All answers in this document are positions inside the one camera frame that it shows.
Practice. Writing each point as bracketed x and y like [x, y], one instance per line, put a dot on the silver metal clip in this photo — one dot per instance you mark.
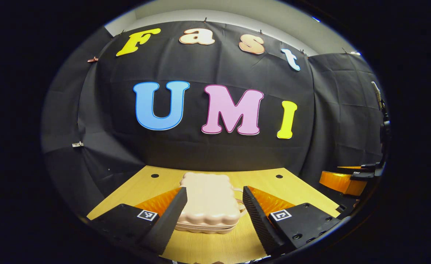
[77, 144]

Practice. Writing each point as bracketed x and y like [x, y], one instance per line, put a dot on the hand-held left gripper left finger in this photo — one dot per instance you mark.
[171, 218]

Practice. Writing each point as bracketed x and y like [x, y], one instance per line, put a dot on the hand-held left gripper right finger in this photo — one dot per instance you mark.
[257, 222]

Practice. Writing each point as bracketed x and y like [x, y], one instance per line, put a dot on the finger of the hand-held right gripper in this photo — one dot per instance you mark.
[342, 183]
[373, 168]

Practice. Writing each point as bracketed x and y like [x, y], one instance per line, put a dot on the copper metal clip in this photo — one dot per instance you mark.
[92, 59]

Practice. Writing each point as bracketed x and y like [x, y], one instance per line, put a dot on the pink scalloped suitcase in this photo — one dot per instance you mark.
[208, 201]

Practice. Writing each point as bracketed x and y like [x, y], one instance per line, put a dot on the black backdrop cloth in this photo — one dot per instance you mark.
[201, 150]

